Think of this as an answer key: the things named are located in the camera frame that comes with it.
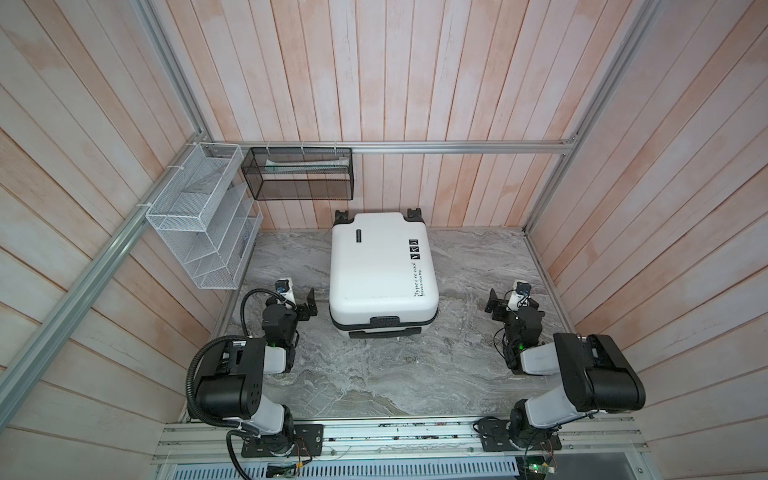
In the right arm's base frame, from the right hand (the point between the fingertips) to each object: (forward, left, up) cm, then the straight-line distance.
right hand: (508, 290), depth 91 cm
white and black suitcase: (-4, +39, +12) cm, 41 cm away
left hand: (-3, +66, 0) cm, 66 cm away
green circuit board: (-44, +1, -10) cm, 45 cm away
